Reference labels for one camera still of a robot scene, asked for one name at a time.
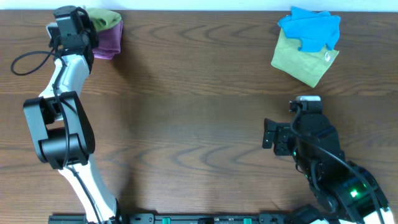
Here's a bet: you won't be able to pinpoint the olive green cloth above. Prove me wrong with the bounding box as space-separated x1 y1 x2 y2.
271 29 339 88

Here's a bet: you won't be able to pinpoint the folded pink cloth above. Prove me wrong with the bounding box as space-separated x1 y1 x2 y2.
93 21 124 60

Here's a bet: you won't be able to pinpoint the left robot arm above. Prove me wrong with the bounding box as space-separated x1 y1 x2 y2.
23 6 125 223

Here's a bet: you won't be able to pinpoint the light green cloth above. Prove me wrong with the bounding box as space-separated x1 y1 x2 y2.
86 8 122 32

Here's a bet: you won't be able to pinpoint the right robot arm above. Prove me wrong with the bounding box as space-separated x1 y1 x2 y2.
262 113 394 223

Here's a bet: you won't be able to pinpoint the crumpled blue cloth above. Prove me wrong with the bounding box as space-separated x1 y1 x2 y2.
278 7 341 53

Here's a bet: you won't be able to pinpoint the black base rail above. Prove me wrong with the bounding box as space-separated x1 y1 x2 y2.
47 212 364 224

